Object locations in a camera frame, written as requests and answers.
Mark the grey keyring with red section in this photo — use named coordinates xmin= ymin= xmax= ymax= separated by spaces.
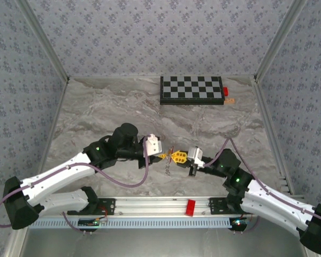
xmin=164 ymin=146 xmax=175 ymax=175

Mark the red toy brick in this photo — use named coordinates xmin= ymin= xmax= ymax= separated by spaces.
xmin=185 ymin=199 xmax=196 ymax=216

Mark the black and grey chessboard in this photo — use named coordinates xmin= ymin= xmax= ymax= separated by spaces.
xmin=159 ymin=75 xmax=225 ymax=106

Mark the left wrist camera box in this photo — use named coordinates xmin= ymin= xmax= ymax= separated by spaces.
xmin=144 ymin=133 xmax=163 ymax=156

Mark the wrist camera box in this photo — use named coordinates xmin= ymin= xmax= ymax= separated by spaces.
xmin=144 ymin=133 xmax=163 ymax=156
xmin=187 ymin=146 xmax=204 ymax=169

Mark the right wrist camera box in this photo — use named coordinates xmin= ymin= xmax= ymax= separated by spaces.
xmin=187 ymin=146 xmax=204 ymax=169

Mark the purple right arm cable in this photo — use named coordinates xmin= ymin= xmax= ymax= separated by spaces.
xmin=203 ymin=138 xmax=321 ymax=235

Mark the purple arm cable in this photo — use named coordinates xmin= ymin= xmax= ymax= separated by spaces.
xmin=0 ymin=136 xmax=150 ymax=235
xmin=203 ymin=138 xmax=321 ymax=235

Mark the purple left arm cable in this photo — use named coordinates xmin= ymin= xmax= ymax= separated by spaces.
xmin=0 ymin=136 xmax=150 ymax=235

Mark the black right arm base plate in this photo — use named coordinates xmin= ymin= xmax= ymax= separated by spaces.
xmin=209 ymin=197 xmax=247 ymax=215

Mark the aluminium mounting rail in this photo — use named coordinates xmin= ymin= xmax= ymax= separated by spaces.
xmin=41 ymin=195 xmax=303 ymax=218

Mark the aluminium side rail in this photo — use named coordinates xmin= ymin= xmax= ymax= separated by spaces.
xmin=33 ymin=79 xmax=70 ymax=192
xmin=253 ymin=77 xmax=295 ymax=195

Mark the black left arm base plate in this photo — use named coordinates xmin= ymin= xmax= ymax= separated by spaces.
xmin=67 ymin=198 xmax=116 ymax=216

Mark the light blue slotted cable duct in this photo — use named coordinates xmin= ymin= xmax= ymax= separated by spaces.
xmin=29 ymin=217 xmax=231 ymax=229

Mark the aluminium corner post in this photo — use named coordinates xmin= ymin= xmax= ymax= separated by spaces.
xmin=16 ymin=0 xmax=70 ymax=82
xmin=253 ymin=0 xmax=308 ymax=82

